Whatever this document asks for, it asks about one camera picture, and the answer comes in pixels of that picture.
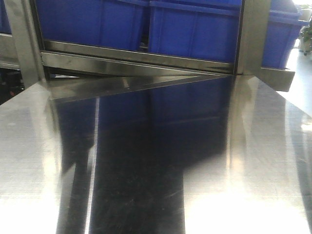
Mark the stainless steel shelf rack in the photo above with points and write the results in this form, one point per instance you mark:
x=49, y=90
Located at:
x=26, y=50

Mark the blue bin far right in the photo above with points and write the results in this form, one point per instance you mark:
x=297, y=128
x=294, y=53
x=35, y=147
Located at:
x=283, y=29

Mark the blue plastic bin left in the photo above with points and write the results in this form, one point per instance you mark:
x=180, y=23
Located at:
x=108, y=23

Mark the blue bin far left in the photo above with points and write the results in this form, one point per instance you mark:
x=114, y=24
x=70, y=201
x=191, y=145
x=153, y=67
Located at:
x=4, y=23

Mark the blue plastic bin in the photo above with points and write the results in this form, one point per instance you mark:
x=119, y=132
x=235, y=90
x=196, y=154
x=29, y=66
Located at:
x=194, y=29
x=108, y=23

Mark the potted green plant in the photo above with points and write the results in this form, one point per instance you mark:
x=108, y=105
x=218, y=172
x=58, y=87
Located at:
x=305, y=38

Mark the blue plastic bin right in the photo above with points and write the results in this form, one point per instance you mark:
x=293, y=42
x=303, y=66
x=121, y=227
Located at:
x=194, y=29

